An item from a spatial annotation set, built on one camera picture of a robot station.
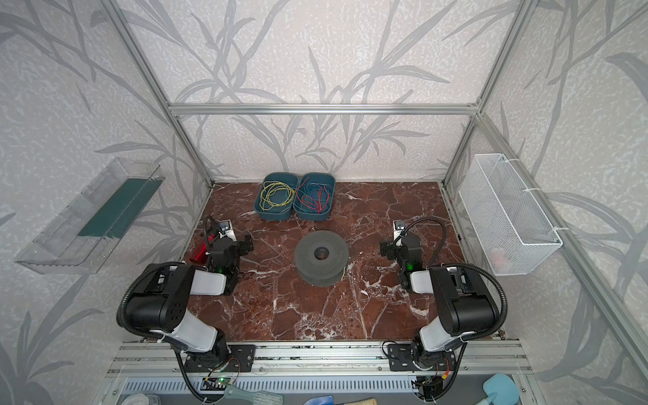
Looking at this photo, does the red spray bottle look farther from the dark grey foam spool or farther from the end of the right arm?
the end of the right arm

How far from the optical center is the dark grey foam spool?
88 cm

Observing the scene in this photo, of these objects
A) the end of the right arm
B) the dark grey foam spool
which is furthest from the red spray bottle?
the end of the right arm
